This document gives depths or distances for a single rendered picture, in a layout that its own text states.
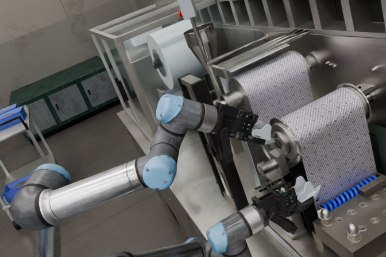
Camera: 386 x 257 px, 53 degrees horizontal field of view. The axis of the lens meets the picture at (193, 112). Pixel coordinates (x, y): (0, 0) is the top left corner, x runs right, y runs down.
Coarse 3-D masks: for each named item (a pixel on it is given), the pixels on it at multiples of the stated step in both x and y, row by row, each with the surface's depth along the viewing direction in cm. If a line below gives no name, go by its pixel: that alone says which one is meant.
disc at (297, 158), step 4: (272, 120) 114; (276, 120) 112; (280, 120) 110; (284, 124) 108; (288, 128) 107; (288, 132) 108; (292, 132) 107; (292, 136) 107; (296, 140) 106; (296, 144) 107; (296, 148) 108; (296, 152) 109; (300, 152) 107; (296, 156) 110; (300, 156) 108; (288, 160) 116; (292, 160) 114; (296, 160) 111
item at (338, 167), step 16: (336, 144) 112; (352, 144) 115; (368, 144) 117; (304, 160) 110; (320, 160) 112; (336, 160) 114; (352, 160) 116; (368, 160) 118; (320, 176) 113; (336, 176) 115; (352, 176) 118; (368, 176) 120; (320, 192) 114; (336, 192) 117
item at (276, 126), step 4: (348, 88) 117; (364, 108) 114; (272, 124) 115; (276, 124) 112; (280, 124) 111; (272, 128) 116; (276, 128) 113; (280, 128) 111; (284, 128) 109; (272, 132) 117; (284, 132) 109; (288, 136) 108; (288, 140) 109; (292, 140) 108; (292, 144) 108; (292, 148) 109; (292, 152) 110; (288, 156) 114; (292, 156) 111
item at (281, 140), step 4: (276, 132) 112; (280, 132) 111; (272, 136) 114; (276, 136) 112; (280, 136) 110; (284, 136) 110; (276, 140) 114; (280, 140) 110; (284, 140) 109; (276, 144) 114; (280, 144) 112; (284, 144) 109; (288, 144) 110; (276, 148) 116; (280, 148) 113; (284, 148) 110; (288, 148) 110; (280, 152) 114; (284, 152) 111; (288, 152) 112
